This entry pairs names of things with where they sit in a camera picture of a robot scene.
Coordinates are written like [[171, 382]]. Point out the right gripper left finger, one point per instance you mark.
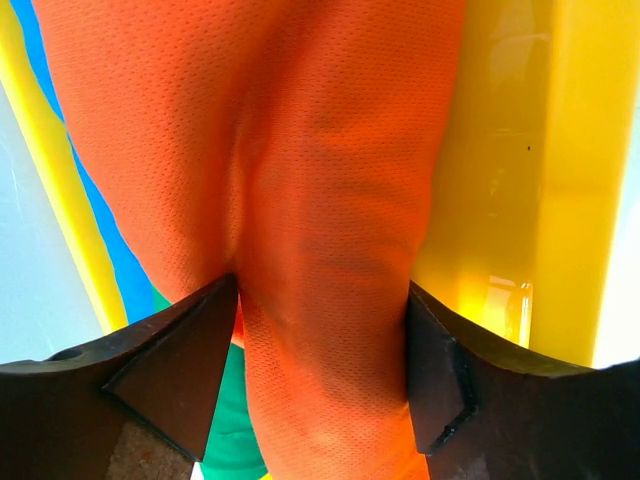
[[135, 404]]

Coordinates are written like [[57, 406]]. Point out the yellow plastic tray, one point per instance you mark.
[[534, 232]]

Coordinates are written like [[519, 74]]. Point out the orange t shirt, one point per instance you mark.
[[291, 144]]

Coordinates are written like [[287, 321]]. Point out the blue rolled t shirt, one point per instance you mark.
[[118, 288]]

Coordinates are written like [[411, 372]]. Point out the green rolled t shirt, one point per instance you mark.
[[232, 450]]

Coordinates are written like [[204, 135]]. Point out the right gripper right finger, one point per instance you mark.
[[483, 407]]

